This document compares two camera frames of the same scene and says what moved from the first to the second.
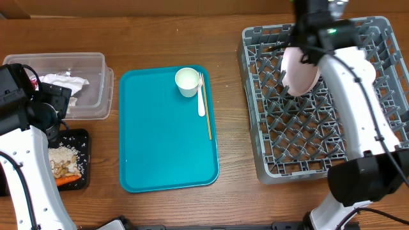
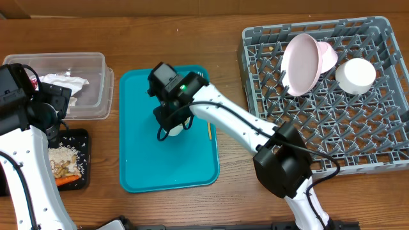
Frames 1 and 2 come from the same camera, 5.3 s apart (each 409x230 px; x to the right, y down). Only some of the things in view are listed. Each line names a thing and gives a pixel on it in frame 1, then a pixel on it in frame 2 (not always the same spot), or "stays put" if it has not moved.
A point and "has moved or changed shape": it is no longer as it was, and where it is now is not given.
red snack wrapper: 34,83 stays put
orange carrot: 66,179 stays put
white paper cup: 187,80 has moved or changed shape
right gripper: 299,42 to 167,111
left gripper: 57,96 stays put
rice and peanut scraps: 63,161 stays put
